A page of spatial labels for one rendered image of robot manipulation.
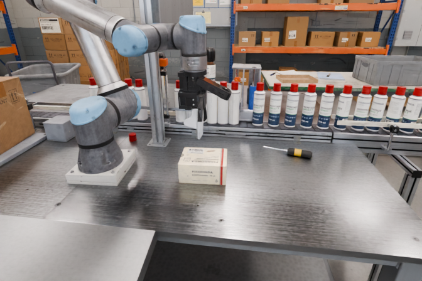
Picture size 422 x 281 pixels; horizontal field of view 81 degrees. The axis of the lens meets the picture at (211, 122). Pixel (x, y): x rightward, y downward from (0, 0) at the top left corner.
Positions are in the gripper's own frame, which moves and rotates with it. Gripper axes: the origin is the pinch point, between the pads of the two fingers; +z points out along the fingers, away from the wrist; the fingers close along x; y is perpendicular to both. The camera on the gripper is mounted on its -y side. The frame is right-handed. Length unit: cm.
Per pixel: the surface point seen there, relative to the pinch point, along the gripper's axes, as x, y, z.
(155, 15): -21.5, 19.1, -35.9
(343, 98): -33, -58, -1
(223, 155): -1.2, -6.6, 10.1
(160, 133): -21.7, 22.1, 11.5
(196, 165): 6.1, 2.0, 10.2
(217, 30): -479, 24, -15
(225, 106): -34.9, -6.2, 3.6
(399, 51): -474, -344, 32
